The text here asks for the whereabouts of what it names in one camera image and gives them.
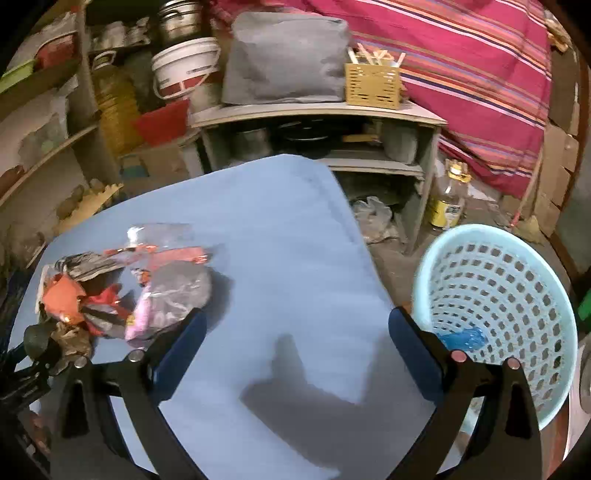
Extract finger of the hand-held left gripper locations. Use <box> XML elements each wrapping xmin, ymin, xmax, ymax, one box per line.
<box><xmin>0</xmin><ymin>324</ymin><xmax>62</xmax><ymax>415</ymax></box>

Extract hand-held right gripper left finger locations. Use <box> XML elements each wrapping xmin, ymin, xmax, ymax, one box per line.
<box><xmin>58</xmin><ymin>307</ymin><xmax>208</xmax><ymax>480</ymax></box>

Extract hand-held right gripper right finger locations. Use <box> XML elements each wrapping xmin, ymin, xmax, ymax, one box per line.
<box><xmin>388</xmin><ymin>306</ymin><xmax>543</xmax><ymax>480</ymax></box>

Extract pink wrapper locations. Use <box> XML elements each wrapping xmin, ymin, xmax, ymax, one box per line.
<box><xmin>124</xmin><ymin>295</ymin><xmax>163</xmax><ymax>349</ymax></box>

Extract blue plastic wrapper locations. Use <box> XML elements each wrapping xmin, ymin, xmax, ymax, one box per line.
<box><xmin>436</xmin><ymin>327</ymin><xmax>489</xmax><ymax>354</ymax></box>

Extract grey translucent plastic bag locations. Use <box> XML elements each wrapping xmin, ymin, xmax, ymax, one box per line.
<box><xmin>137</xmin><ymin>264</ymin><xmax>214</xmax><ymax>326</ymax></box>

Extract orange red wrapper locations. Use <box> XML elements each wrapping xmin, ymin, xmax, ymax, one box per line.
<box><xmin>42</xmin><ymin>273</ymin><xmax>89</xmax><ymax>325</ymax></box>

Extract long red wrapper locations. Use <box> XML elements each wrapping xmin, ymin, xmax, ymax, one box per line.
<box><xmin>105</xmin><ymin>246</ymin><xmax>211</xmax><ymax>274</ymax></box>

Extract light blue plastic basket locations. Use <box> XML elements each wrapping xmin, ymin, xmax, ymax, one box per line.
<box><xmin>411</xmin><ymin>224</ymin><xmax>579</xmax><ymax>430</ymax></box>

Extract clear plastic wrapper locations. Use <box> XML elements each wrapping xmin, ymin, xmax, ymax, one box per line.
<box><xmin>126</xmin><ymin>223</ymin><xmax>197</xmax><ymax>260</ymax></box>

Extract dark silver wrapper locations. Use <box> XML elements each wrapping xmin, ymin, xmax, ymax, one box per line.
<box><xmin>54</xmin><ymin>253</ymin><xmax>122</xmax><ymax>283</ymax></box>

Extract crumpled plastic bag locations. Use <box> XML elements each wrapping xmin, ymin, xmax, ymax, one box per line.
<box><xmin>352</xmin><ymin>196</ymin><xmax>402</xmax><ymax>244</ymax></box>

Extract clear oil bottle yellow label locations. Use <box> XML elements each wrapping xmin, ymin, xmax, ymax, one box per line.
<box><xmin>427</xmin><ymin>159</ymin><xmax>472</xmax><ymax>232</ymax></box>

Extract yellow egg tray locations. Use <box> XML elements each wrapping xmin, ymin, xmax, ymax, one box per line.
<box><xmin>58</xmin><ymin>184</ymin><xmax>125</xmax><ymax>234</ymax></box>

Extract cardboard box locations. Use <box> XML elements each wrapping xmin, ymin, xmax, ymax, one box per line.
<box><xmin>117</xmin><ymin>138</ymin><xmax>204</xmax><ymax>195</ymax></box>

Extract broom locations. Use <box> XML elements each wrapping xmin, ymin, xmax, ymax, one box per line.
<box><xmin>510</xmin><ymin>150</ymin><xmax>548</xmax><ymax>243</ymax></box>

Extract steel pot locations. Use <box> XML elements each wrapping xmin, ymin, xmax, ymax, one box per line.
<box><xmin>231</xmin><ymin>128</ymin><xmax>274</xmax><ymax>161</ymax></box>

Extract black pan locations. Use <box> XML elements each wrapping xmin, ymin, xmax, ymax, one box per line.
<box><xmin>277</xmin><ymin>120</ymin><xmax>334</xmax><ymax>156</ymax></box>

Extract stack of cardboard boxes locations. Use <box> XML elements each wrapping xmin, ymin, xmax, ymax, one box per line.
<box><xmin>531</xmin><ymin>46</ymin><xmax>583</xmax><ymax>237</ymax></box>

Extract yellow oil jug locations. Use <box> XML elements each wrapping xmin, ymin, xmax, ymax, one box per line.
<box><xmin>90</xmin><ymin>51</ymin><xmax>141</xmax><ymax>158</ymax></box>

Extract wooden shelf cabinet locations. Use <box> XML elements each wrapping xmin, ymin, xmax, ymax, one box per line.
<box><xmin>189</xmin><ymin>100</ymin><xmax>448</xmax><ymax>257</ymax></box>

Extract yellow utensil basket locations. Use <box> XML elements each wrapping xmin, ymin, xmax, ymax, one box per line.
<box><xmin>344</xmin><ymin>62</ymin><xmax>402</xmax><ymax>110</ymax></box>

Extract red striped blanket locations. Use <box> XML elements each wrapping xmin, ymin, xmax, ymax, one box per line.
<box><xmin>216</xmin><ymin>0</ymin><xmax>555</xmax><ymax>200</ymax></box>

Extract white plastic bucket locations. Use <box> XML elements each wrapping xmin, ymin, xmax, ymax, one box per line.
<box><xmin>151</xmin><ymin>37</ymin><xmax>221</xmax><ymax>100</ymax></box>

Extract green plastic container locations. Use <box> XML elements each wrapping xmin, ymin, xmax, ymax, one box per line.
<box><xmin>0</xmin><ymin>59</ymin><xmax>36</xmax><ymax>92</ymax></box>

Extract bundle of wooden utensils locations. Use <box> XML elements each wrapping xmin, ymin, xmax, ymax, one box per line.
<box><xmin>348</xmin><ymin>43</ymin><xmax>408</xmax><ymax>68</ymax></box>

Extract grey cloth cover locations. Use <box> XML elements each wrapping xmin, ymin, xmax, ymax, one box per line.
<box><xmin>221</xmin><ymin>11</ymin><xmax>354</xmax><ymax>106</ymax></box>

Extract red bowl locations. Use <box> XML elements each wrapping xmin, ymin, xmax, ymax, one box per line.
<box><xmin>34</xmin><ymin>34</ymin><xmax>78</xmax><ymax>71</ymax></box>

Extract group of white jars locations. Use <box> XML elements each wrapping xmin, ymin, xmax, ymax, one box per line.
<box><xmin>89</xmin><ymin>17</ymin><xmax>154</xmax><ymax>52</ymax></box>

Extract large metal pot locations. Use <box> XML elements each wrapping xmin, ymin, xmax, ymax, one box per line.
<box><xmin>157</xmin><ymin>0</ymin><xmax>214</xmax><ymax>47</ymax></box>

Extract curved wall shelf unit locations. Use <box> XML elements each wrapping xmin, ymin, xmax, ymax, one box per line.
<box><xmin>0</xmin><ymin>9</ymin><xmax>122</xmax><ymax>261</ymax></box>

